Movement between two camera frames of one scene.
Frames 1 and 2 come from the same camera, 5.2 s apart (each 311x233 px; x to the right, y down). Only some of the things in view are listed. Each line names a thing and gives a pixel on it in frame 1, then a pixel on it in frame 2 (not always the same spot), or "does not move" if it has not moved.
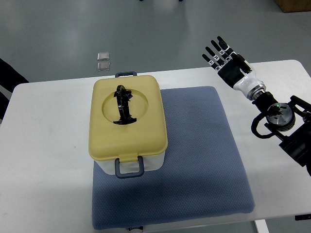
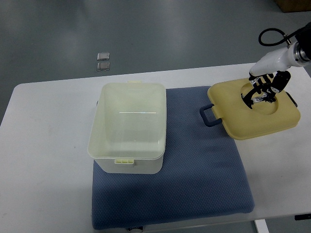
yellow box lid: (127, 118) to (242, 122)
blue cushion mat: (202, 179) does not move
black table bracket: (302, 217) does not move
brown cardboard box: (294, 6) does not move
